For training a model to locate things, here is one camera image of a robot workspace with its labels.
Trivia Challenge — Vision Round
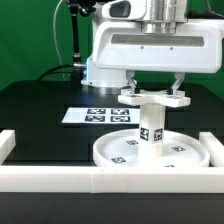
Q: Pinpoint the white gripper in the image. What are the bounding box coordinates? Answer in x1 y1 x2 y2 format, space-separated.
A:
93 19 224 95

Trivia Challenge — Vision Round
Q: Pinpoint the white cross-shaped table base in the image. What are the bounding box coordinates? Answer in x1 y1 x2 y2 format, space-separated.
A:
118 89 191 108

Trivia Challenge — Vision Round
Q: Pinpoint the white round table top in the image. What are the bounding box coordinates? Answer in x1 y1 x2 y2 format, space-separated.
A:
93 129 210 168

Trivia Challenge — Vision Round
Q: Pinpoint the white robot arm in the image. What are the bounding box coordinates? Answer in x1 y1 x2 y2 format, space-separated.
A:
82 0 224 93

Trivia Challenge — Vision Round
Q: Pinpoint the white sheet with markers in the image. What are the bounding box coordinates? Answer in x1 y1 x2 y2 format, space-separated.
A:
62 107 140 124

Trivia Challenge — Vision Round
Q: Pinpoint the white right fence bar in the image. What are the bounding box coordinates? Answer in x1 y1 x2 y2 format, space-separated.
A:
199 132 224 167

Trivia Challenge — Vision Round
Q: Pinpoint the white fence bar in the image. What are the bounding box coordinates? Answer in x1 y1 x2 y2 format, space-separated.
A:
0 166 224 193
199 132 224 167
0 130 16 166

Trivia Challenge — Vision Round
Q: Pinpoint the white front fence bar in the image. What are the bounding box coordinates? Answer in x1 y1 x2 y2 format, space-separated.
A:
0 166 224 193

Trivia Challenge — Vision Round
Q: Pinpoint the black table platform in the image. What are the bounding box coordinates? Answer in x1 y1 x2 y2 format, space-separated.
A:
0 81 224 224

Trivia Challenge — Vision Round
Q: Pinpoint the white left fence bar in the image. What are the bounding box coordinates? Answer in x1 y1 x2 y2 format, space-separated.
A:
0 130 16 166

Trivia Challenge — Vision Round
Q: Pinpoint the black cable bundle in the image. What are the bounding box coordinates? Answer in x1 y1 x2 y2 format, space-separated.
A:
36 0 101 82

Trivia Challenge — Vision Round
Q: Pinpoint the grey thin cable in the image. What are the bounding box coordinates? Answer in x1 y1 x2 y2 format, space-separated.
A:
52 0 67 81

